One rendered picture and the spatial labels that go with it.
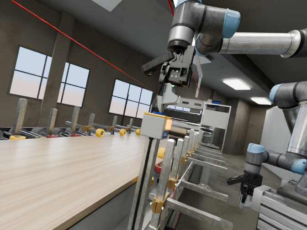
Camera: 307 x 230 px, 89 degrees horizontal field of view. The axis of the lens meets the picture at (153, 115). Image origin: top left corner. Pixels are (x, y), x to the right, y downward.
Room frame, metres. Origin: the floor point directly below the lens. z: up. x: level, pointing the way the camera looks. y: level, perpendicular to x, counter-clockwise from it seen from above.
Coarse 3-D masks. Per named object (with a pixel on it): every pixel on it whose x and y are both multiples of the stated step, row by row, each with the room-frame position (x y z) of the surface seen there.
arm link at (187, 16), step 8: (184, 0) 0.45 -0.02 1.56; (192, 0) 0.45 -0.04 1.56; (200, 0) 0.46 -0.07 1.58; (176, 8) 0.47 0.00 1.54; (184, 8) 0.45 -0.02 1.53; (192, 8) 0.45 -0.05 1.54; (200, 8) 0.45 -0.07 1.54; (176, 16) 0.46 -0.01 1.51; (184, 16) 0.45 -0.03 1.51; (192, 16) 0.45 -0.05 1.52; (200, 16) 0.45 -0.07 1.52; (176, 24) 0.45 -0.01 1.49; (184, 24) 0.45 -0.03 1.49; (192, 24) 0.45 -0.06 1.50
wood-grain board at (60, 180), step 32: (0, 160) 0.67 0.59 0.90; (32, 160) 0.74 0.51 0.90; (64, 160) 0.81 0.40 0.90; (96, 160) 0.91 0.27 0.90; (128, 160) 1.04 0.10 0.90; (160, 160) 1.20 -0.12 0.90; (0, 192) 0.47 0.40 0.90; (32, 192) 0.50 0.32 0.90; (64, 192) 0.54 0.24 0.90; (96, 192) 0.58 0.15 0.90; (0, 224) 0.36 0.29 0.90; (32, 224) 0.38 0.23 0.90; (64, 224) 0.41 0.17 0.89
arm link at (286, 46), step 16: (240, 32) 0.58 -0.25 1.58; (256, 32) 0.58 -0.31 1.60; (288, 32) 0.59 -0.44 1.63; (304, 32) 0.55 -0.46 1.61; (208, 48) 0.58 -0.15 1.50; (224, 48) 0.58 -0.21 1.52; (240, 48) 0.58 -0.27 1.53; (256, 48) 0.58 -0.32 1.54; (272, 48) 0.57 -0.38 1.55; (288, 48) 0.57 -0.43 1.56; (304, 48) 0.55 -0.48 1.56
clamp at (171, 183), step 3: (177, 177) 1.00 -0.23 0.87; (168, 180) 0.95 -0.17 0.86; (171, 180) 0.93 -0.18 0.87; (174, 180) 0.94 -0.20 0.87; (177, 180) 0.97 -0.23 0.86; (168, 183) 0.93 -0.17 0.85; (171, 183) 0.92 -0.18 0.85; (174, 183) 0.92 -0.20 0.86; (168, 186) 0.93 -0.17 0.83; (171, 186) 0.92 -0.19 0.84; (174, 186) 0.92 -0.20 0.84
